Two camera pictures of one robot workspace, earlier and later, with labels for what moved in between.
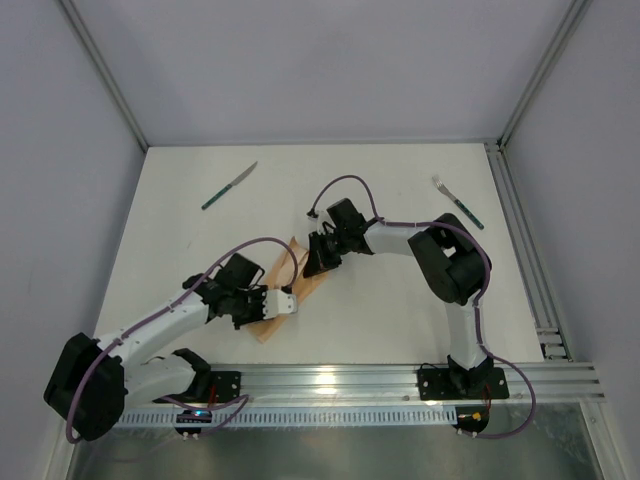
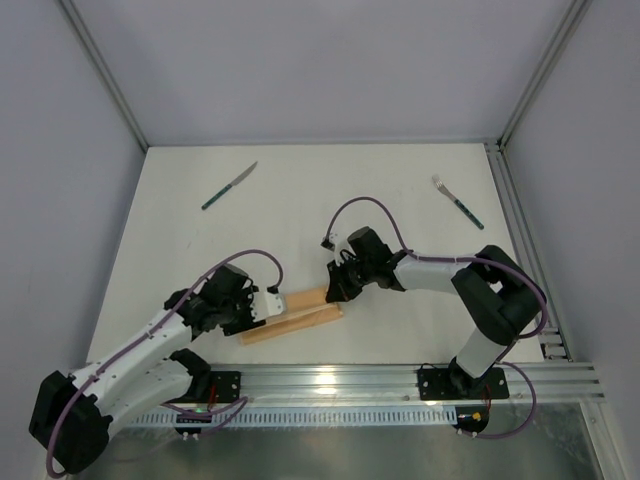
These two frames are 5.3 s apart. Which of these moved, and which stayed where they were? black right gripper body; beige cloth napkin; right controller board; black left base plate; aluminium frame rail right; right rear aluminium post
Moved: beige cloth napkin; black right gripper body
Stayed: aluminium frame rail right; black left base plate; right rear aluminium post; right controller board
